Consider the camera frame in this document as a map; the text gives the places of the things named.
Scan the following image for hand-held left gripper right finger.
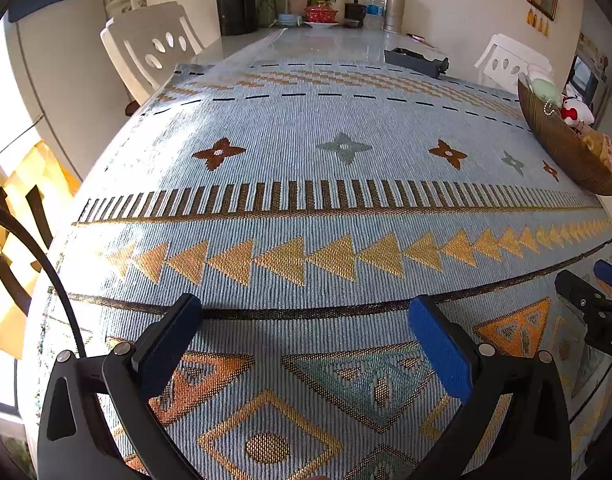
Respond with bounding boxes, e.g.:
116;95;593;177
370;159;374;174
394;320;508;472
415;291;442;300
408;294;573;480

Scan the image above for white glossy desktop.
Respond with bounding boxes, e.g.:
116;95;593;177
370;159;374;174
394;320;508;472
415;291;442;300
186;25;487;86

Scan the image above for blond braided plush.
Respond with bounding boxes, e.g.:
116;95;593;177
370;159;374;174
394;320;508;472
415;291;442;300
581;130;612;162

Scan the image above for red tea cup set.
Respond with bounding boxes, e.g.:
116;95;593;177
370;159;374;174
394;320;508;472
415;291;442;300
303;2;341;29

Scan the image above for clear water bottle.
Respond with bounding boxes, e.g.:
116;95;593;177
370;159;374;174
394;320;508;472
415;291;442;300
363;0;387;31

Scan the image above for black cable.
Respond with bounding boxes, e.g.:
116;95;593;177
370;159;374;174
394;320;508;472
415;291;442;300
0;197;93;361

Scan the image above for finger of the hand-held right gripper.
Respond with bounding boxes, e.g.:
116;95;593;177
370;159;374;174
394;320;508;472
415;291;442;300
593;259;612;294
555;269;612;320

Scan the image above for white rabbit plush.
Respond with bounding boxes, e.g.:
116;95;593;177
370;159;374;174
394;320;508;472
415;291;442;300
558;95;596;129

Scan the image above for silver canister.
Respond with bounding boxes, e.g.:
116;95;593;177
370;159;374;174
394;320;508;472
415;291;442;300
383;0;407;35

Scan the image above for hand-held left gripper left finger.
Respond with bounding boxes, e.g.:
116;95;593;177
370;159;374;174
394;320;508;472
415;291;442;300
37;292;204;480

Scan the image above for patterned blue woven tablecloth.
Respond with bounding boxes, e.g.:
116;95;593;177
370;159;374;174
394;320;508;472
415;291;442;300
18;57;612;480

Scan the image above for hanging yellow ornaments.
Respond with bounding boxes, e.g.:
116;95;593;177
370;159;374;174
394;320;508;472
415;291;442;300
525;7;552;37

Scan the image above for ribbed golden bowl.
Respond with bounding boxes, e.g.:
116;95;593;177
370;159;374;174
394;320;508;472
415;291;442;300
517;72;612;197

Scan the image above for television screen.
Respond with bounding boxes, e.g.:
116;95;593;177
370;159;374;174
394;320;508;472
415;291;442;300
568;55;603;94

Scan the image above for black plastic holder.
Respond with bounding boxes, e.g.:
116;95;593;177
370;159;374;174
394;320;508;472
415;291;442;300
384;47;450;80

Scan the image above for yellow black cloth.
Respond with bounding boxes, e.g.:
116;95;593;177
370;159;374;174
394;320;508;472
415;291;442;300
0;140;83;361

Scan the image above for green bear plush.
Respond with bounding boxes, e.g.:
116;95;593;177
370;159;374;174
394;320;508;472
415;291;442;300
528;80;563;112

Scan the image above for white bear plush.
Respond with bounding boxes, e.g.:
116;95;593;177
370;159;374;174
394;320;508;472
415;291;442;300
526;62;555;84

